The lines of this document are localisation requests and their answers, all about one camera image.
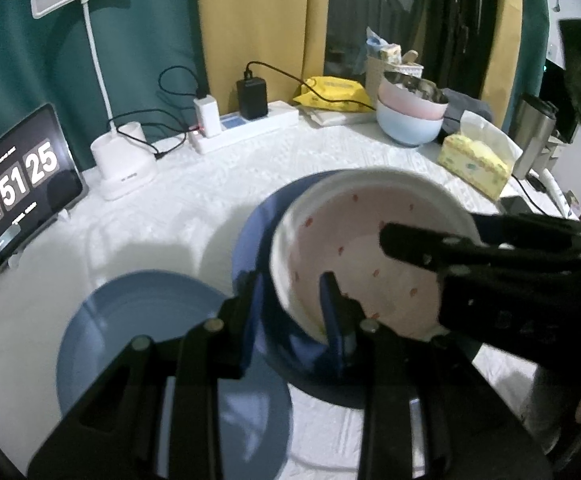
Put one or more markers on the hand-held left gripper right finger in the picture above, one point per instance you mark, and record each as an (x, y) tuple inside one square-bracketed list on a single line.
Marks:
[(333, 330)]

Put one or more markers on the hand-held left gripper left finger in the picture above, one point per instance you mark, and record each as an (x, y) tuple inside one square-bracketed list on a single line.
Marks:
[(248, 320)]

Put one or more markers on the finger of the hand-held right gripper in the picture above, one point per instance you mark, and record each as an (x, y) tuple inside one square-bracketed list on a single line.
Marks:
[(515, 230), (420, 247)]

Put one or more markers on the pink spotted bowl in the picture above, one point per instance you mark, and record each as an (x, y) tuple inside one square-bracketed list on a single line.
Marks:
[(350, 230)]

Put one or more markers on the large blue bowl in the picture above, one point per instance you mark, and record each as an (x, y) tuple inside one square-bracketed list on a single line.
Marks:
[(255, 240)]

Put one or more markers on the blue plate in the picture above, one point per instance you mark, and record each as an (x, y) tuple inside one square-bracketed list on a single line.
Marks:
[(135, 320)]

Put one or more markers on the black phone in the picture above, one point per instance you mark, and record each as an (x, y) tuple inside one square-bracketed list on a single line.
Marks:
[(517, 205)]

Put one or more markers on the yellow tissue box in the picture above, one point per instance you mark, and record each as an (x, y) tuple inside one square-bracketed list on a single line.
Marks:
[(475, 165)]

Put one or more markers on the steel thermos cup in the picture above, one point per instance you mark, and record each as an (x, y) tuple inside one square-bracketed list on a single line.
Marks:
[(532, 135)]

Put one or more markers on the light blue bowl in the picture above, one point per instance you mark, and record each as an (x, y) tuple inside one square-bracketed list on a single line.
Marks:
[(405, 130)]

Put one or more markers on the white textured tablecloth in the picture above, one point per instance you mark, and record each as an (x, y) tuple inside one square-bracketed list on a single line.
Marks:
[(170, 220)]

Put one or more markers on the grey cloth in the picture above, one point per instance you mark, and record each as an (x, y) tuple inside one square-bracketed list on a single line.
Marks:
[(470, 105)]

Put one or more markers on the white flat packet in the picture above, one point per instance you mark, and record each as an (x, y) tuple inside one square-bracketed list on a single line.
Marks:
[(335, 116)]

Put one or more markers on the steel bowl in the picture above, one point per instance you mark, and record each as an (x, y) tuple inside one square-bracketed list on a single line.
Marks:
[(420, 87)]

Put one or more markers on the yellow wipes packet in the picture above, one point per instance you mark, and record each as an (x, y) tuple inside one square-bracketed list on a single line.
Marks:
[(335, 91)]

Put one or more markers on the beige storage box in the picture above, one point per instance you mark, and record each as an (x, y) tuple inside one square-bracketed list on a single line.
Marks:
[(375, 72)]

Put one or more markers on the white desk lamp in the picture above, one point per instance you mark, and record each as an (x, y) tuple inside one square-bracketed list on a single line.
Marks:
[(125, 170)]

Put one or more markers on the green curtain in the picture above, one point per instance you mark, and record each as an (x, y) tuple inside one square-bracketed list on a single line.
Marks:
[(525, 35), (30, 60)]

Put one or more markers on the yellow curtain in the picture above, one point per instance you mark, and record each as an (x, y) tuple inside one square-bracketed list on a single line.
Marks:
[(497, 35), (270, 20)]

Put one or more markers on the white power strip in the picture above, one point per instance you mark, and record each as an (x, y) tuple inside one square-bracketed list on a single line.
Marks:
[(270, 120)]

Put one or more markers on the white charger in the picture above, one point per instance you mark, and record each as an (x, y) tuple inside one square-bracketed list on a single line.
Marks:
[(208, 115)]

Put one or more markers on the blue white tissue pack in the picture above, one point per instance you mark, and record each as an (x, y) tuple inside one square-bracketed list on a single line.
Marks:
[(378, 42)]

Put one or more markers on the black charger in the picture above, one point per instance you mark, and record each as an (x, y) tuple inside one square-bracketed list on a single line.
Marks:
[(252, 97)]

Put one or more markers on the glass balcony door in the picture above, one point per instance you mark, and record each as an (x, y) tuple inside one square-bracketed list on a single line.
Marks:
[(360, 20)]

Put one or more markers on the tablet with clock display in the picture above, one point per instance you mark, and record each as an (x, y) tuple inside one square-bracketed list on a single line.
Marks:
[(20, 185)]

